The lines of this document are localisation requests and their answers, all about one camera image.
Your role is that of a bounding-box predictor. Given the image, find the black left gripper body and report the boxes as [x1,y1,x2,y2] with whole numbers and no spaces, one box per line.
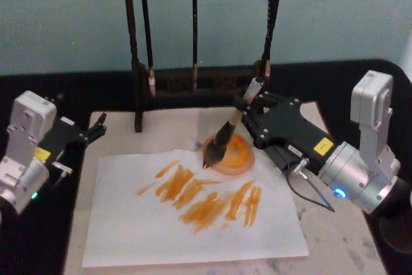
[35,116,88,164]

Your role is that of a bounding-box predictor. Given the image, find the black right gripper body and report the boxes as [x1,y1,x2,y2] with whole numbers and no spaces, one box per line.
[243,93,337,173]

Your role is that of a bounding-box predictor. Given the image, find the large brush with dark bristles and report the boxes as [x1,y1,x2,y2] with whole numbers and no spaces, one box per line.
[201,76,265,171]

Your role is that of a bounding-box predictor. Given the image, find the orange paint dish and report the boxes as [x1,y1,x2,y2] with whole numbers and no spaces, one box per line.
[202,133,256,176]

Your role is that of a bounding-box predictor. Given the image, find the pale felt mat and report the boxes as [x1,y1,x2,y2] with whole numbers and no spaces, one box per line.
[63,100,389,275]

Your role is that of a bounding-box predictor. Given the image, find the black brush rack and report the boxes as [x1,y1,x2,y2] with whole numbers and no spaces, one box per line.
[121,0,286,133]

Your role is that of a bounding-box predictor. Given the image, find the hanging brush with brown tip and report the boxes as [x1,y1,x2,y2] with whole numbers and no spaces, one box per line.
[259,0,275,79]

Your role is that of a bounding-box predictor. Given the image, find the hanging thin dark brush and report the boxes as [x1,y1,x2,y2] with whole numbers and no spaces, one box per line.
[191,0,199,92]

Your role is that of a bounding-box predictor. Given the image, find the hanging brush with pale tip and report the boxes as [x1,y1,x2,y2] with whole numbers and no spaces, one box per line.
[138,0,156,98]

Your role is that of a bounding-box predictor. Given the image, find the white paper with orange strokes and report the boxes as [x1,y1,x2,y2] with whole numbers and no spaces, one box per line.
[81,148,310,269]

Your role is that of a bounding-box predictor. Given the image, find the black table cloth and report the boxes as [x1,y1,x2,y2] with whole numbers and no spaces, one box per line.
[0,59,412,275]

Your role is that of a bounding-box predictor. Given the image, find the left gripper cable silver plug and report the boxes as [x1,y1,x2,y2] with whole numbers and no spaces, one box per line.
[51,161,73,189]

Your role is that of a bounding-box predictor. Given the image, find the thin dark right gripper cable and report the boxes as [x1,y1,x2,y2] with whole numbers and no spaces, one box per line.
[285,156,336,213]

